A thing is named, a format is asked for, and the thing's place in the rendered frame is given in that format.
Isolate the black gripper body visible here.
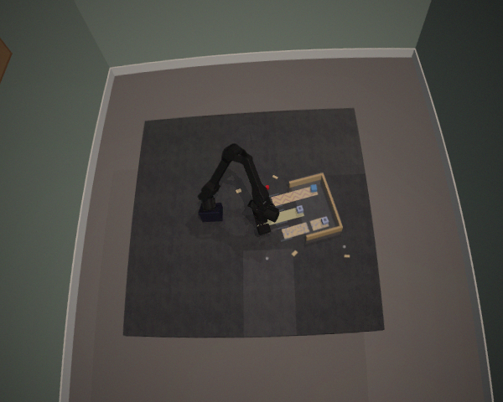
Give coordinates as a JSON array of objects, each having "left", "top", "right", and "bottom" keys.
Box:
[{"left": 254, "top": 214, "right": 271, "bottom": 235}]

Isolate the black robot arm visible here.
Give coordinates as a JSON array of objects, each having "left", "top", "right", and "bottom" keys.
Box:
[{"left": 197, "top": 144, "right": 279, "bottom": 223}]

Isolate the pale yellow strip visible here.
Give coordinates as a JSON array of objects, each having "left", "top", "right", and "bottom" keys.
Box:
[{"left": 265, "top": 208, "right": 300, "bottom": 225}]

